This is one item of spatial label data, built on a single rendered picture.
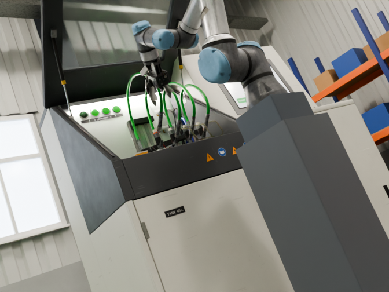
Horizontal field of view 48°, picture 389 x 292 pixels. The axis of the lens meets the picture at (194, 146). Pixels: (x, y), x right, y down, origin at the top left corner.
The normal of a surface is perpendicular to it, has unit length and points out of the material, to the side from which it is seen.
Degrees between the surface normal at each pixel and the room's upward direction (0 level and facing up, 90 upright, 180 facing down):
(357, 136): 90
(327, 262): 90
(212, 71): 97
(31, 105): 90
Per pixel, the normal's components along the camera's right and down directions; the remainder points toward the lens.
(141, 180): 0.42, -0.37
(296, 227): -0.75, 0.14
